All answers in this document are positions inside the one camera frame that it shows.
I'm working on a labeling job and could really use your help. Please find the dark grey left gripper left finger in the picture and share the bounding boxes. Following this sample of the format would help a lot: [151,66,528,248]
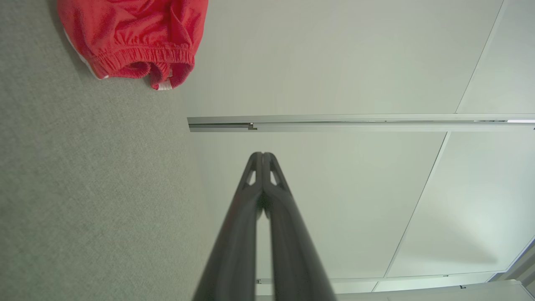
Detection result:
[192,152,264,301]

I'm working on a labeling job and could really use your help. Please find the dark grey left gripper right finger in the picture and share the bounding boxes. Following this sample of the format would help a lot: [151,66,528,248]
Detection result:
[262,152,337,301]

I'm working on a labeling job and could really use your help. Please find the red shorts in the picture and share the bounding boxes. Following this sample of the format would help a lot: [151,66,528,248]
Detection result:
[57,0,209,91]

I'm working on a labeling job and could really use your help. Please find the grey metal wall post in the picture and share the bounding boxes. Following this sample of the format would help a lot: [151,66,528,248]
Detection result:
[187,114,535,133]

